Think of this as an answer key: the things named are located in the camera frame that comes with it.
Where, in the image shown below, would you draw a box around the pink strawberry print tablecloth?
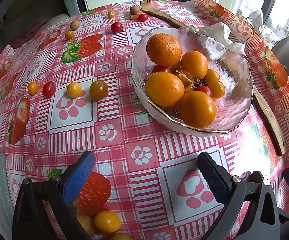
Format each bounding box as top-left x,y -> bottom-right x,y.
0,0 -> 289,240

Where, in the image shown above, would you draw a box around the rough-skinned tangerine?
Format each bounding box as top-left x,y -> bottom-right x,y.
146,33 -> 182,67

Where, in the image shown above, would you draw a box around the small orange kumquat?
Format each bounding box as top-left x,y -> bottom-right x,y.
204,69 -> 220,83

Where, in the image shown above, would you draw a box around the crumpled white tissue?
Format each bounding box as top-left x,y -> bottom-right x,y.
197,22 -> 246,55

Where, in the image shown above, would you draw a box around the smooth orange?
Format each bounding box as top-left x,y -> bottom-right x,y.
181,51 -> 208,80
180,90 -> 217,128
144,71 -> 185,108

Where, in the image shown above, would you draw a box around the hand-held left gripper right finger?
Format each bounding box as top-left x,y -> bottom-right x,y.
197,151 -> 289,240

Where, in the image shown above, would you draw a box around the light grey chair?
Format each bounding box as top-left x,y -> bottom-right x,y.
38,14 -> 71,34

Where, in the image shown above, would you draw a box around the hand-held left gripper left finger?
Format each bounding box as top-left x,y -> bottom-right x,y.
12,151 -> 96,240

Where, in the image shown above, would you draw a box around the pale yellow cherry tomato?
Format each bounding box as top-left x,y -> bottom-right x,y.
76,214 -> 96,237

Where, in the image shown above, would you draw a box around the physalis with dry husk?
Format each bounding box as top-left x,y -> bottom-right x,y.
176,69 -> 195,92

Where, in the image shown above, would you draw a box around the clear glass bowl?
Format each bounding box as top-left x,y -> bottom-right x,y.
131,26 -> 255,137

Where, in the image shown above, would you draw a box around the curved wooden stick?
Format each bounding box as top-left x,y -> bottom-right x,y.
252,86 -> 287,156

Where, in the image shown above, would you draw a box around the orange plum tomatoes in bowl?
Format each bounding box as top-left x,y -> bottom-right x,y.
208,81 -> 226,99

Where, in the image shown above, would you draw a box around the pink cloth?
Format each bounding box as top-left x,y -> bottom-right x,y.
9,21 -> 50,49

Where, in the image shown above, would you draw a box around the green-brown cherry tomato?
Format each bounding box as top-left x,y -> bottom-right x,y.
89,80 -> 109,101

